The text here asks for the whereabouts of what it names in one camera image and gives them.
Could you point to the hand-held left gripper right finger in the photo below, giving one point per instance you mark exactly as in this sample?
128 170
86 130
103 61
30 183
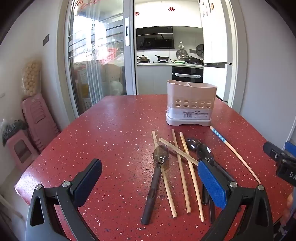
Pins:
211 183

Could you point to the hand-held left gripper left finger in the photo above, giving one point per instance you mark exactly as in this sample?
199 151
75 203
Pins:
89 182

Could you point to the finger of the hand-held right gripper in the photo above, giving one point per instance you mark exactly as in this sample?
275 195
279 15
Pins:
291 148
272 149

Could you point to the patterned wooden chopstick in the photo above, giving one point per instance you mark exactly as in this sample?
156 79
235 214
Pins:
194 183

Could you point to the plain wooden chopstick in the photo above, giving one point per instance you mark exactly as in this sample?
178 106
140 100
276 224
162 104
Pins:
170 199
175 149
182 180

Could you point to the dark translucent plastic spoon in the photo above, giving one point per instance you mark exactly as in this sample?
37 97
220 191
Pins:
192 143
161 154
205 154

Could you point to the blue checkered wooden chopstick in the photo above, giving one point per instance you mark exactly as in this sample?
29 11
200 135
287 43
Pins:
231 148

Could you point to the beige plastic utensil holder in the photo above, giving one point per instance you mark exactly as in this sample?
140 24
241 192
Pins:
192 92

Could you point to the person's right hand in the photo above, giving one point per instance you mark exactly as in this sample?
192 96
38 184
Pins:
291 204

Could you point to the small pink stool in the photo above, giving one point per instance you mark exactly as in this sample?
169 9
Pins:
20 150

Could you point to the stack of pink stools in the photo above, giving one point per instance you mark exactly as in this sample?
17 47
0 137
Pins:
39 120

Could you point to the black plastic bag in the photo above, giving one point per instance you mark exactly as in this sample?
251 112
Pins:
12 129

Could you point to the cardboard box behind glass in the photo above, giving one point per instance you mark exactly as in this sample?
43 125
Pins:
112 73

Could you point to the sliding glass door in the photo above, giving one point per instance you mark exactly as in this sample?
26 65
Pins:
97 69

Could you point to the white refrigerator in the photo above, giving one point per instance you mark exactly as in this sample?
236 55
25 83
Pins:
215 46

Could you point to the grey lower kitchen cabinets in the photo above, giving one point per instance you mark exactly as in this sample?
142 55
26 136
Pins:
153 78

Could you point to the bag of yellow balls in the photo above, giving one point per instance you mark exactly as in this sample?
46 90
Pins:
31 77

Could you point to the black wok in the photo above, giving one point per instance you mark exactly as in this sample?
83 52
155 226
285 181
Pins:
192 60

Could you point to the round metal steamer rack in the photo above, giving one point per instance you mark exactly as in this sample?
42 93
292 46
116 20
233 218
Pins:
181 53
200 50

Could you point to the cooking pot with lid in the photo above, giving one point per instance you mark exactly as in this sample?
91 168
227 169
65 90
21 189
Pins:
142 59

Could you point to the black frying pan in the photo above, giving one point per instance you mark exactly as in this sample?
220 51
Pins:
163 58

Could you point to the black range hood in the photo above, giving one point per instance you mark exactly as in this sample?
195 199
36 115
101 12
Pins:
155 38

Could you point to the group of fridge magnets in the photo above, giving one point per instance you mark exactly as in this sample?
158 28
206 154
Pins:
207 7

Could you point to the white upper kitchen cabinets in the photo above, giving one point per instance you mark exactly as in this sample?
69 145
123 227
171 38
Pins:
166 18

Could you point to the dark wall switch plate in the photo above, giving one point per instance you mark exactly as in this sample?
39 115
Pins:
46 39

